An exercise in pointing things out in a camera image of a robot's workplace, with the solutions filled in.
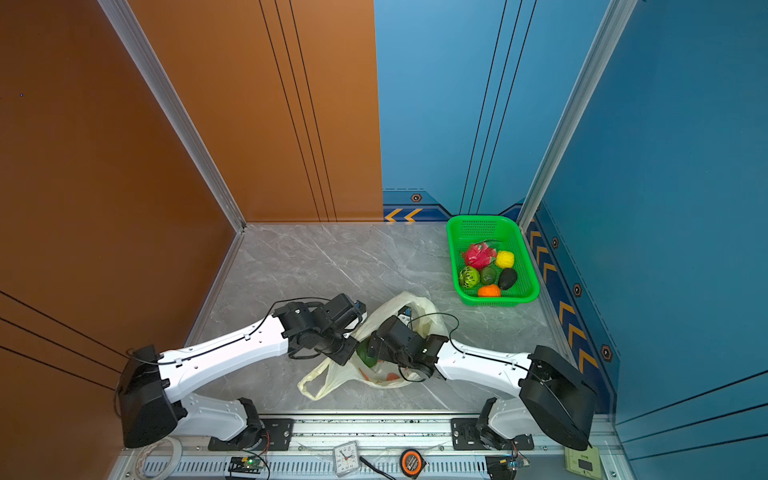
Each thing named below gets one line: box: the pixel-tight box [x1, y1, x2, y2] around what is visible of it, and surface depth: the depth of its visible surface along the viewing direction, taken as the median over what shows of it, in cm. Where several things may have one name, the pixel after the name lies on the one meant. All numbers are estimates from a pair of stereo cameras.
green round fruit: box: [480, 266, 497, 285], surface depth 100 cm
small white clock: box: [334, 440, 359, 477], surface depth 71 cm
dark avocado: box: [498, 268, 518, 290], surface depth 101 cm
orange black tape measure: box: [400, 449, 427, 479], surface depth 68 cm
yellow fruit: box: [496, 250, 515, 269], surface depth 104 cm
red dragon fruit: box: [462, 242, 496, 270], surface depth 101 cm
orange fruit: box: [478, 284, 501, 297], surface depth 95 cm
